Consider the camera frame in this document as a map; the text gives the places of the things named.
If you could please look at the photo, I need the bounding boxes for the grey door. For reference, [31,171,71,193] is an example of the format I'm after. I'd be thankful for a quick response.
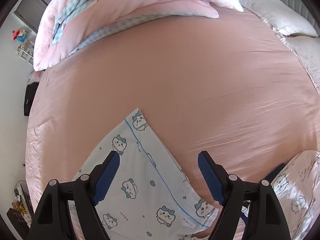
[14,0,55,33]

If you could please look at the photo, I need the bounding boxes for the white shelf rack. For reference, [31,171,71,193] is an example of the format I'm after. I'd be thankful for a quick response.
[17,40,36,66]

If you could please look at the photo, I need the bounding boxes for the black bag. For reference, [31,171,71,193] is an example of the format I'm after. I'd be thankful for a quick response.
[24,83,38,117]

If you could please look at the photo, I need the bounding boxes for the pink printed pajama top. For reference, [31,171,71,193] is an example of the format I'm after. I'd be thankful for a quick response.
[265,150,320,233]

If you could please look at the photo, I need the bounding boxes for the pale checked pillow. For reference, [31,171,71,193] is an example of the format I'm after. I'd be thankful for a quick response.
[275,35,320,93]
[229,0,319,37]

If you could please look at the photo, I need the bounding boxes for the folded pink checked quilt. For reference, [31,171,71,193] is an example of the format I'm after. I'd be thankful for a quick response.
[33,0,244,72]

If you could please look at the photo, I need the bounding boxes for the light blue printed pajama pants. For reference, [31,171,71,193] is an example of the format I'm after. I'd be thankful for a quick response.
[67,108,218,240]

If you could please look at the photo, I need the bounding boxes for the red and blue plush doll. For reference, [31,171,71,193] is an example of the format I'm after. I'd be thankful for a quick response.
[12,29,28,41]

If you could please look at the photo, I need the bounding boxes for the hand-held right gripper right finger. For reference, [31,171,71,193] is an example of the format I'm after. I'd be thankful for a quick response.
[198,151,292,240]

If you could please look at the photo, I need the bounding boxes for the dark cluttered table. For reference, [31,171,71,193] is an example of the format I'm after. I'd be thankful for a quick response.
[7,180,34,234]

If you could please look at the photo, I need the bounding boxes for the pink bed sheet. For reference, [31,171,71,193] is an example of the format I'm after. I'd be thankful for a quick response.
[25,0,320,240]

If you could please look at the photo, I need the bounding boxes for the pink cloth bundle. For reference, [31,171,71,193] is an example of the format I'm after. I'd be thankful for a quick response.
[28,71,40,84]

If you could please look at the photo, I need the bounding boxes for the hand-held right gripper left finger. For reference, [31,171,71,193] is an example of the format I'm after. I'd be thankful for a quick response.
[27,151,120,240]

